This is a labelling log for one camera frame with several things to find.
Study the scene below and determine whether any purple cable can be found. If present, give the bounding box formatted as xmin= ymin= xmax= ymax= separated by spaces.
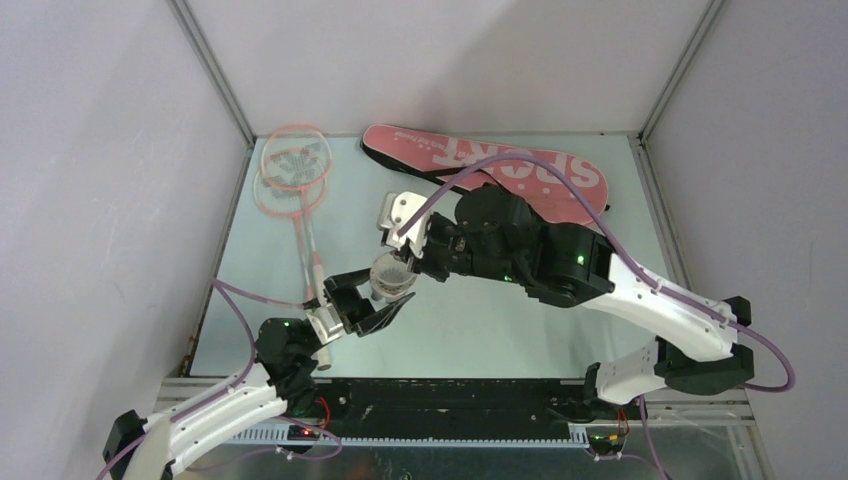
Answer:
xmin=397 ymin=153 xmax=798 ymax=395
xmin=95 ymin=278 xmax=346 ymax=480

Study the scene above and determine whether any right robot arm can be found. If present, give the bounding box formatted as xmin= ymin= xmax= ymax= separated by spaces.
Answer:
xmin=377 ymin=184 xmax=755 ymax=418

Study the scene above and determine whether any pink sport racket bag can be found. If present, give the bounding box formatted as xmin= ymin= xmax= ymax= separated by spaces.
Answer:
xmin=361 ymin=124 xmax=609 ymax=226

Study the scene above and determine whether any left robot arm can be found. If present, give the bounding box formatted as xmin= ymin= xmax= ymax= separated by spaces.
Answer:
xmin=98 ymin=267 xmax=417 ymax=479

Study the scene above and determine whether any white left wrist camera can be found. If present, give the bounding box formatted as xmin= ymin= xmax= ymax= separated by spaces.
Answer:
xmin=306 ymin=304 xmax=347 ymax=345

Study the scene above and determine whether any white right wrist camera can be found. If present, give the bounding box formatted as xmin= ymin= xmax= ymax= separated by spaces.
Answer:
xmin=377 ymin=191 xmax=431 ymax=259

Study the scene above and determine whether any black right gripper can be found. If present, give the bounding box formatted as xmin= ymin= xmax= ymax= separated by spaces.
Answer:
xmin=389 ymin=213 xmax=522 ymax=285

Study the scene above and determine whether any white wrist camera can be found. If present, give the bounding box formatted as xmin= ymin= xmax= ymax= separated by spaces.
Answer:
xmin=306 ymin=304 xmax=347 ymax=345
xmin=377 ymin=191 xmax=431 ymax=259

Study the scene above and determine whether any aluminium front frame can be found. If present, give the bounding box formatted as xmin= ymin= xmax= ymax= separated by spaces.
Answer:
xmin=187 ymin=377 xmax=772 ymax=479

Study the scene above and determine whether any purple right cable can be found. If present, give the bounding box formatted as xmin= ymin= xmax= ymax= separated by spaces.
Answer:
xmin=397 ymin=153 xmax=798 ymax=395

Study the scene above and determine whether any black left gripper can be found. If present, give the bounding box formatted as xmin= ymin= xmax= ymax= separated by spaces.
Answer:
xmin=325 ymin=261 xmax=413 ymax=335

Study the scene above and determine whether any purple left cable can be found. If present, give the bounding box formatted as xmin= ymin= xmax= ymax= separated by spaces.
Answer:
xmin=95 ymin=278 xmax=346 ymax=480

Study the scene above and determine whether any white shuttlecock tube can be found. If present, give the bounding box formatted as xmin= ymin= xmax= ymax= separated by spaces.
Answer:
xmin=369 ymin=253 xmax=418 ymax=302

